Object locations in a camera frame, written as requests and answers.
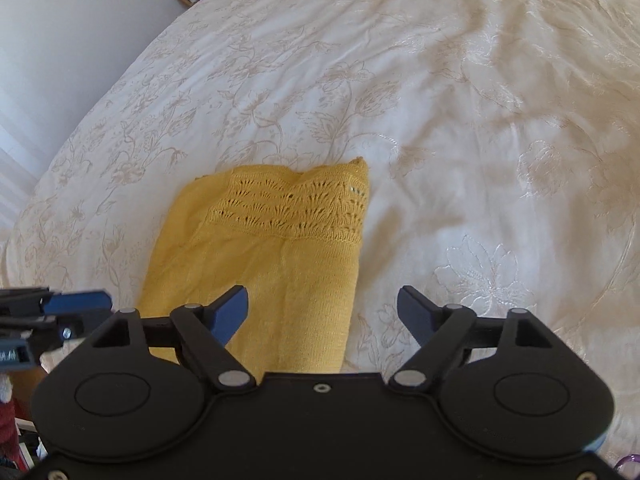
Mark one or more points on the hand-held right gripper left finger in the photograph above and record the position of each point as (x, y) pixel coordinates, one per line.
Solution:
(231, 312)

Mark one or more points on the white embroidered bedspread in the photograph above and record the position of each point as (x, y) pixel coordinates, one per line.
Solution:
(425, 110)

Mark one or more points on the yellow knitted sweater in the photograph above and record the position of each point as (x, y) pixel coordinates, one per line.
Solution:
(280, 270)

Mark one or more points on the red cloth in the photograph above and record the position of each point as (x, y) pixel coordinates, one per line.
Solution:
(11, 422)

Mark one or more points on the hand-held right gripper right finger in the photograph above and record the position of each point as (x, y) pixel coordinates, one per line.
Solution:
(414, 312)

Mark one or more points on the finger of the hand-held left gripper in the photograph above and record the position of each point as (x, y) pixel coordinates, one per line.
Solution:
(75, 302)
(80, 321)

